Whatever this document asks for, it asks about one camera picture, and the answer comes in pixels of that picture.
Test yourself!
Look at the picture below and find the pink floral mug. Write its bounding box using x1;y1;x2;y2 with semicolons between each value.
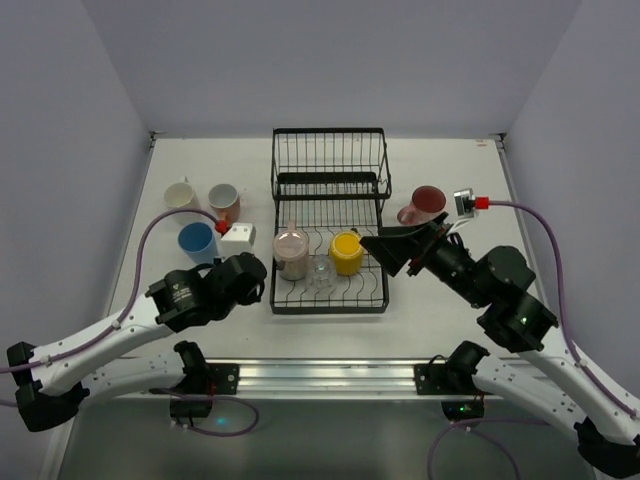
397;185;447;226

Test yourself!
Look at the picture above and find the clear glass cup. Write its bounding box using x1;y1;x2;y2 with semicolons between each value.
307;255;337;294

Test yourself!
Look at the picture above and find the blue tumbler cup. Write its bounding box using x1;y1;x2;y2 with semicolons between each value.
177;222;219;264

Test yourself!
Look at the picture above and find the iridescent pink mug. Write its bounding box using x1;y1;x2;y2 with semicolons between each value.
272;221;309;281

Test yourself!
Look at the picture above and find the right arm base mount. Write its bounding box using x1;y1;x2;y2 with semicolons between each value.
413;355;488;428

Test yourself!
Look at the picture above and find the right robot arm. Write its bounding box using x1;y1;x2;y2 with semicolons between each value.
360;215;639;479

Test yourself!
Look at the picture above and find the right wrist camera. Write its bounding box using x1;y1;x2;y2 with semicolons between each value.
448;188;478;235

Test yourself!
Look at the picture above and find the salmon floral mug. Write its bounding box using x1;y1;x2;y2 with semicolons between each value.
208;183;241;224

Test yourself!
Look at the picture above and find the black wire dish rack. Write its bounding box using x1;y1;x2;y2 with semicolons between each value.
269;127;392;315

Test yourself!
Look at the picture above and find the yellow mug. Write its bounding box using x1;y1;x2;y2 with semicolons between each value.
329;230;364;276

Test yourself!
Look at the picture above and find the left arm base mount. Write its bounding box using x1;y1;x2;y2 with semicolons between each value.
150;363;240;426

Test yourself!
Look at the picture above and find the white ceramic mug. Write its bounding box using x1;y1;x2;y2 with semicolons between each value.
163;177;200;210

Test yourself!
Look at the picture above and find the aluminium mounting rail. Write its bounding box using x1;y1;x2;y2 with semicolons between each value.
62;354;596;401

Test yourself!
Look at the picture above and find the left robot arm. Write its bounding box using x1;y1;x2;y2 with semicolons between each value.
7;253;267;432

